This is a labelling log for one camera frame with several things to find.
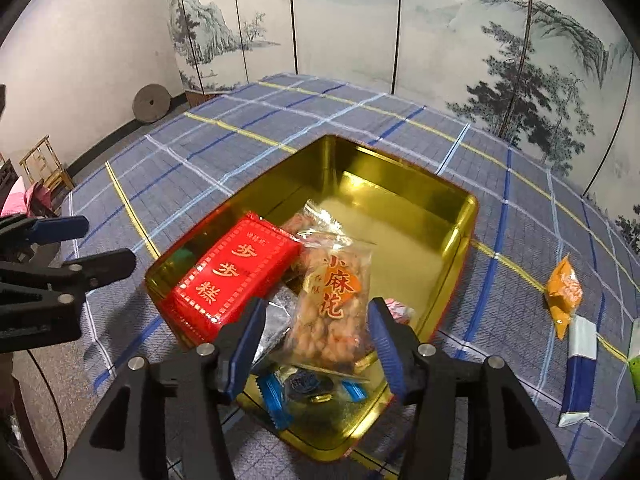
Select long dough twists clear bag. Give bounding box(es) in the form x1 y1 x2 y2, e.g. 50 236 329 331
281 200 354 257

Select painted folding screen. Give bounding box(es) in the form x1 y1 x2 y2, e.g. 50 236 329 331
165 0 639 246

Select green tissue pack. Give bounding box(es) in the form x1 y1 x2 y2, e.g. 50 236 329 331
628 318 640 401

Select blue candy wrapper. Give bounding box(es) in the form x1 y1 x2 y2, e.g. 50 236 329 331
256 367 368 430

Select plaid blue tablecloth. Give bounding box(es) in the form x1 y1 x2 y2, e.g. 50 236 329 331
62 74 639 479

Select red rice cake packet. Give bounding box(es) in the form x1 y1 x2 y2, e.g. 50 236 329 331
163 211 302 346

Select round stone disc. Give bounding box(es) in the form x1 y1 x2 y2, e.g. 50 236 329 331
132 84 171 124

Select orange snack packet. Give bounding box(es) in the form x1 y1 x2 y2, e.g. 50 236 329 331
544 255 584 340

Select grey sesame cake packet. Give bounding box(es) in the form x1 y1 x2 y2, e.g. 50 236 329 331
252 284 297 366

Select small wooden stand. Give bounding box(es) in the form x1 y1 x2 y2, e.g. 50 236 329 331
20 136 75 196

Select blue white wrapped bar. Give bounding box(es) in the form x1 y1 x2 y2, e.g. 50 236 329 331
558 315 598 428

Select black cable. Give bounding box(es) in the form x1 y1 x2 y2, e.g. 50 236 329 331
24 349 68 480

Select clear pink pastry packet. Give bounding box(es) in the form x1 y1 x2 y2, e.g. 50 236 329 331
385 298 414 325

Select small fried dough twist bag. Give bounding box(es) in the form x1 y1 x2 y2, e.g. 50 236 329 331
282 230 374 376

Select gold red toffee tin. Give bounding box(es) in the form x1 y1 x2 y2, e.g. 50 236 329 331
145 136 478 463

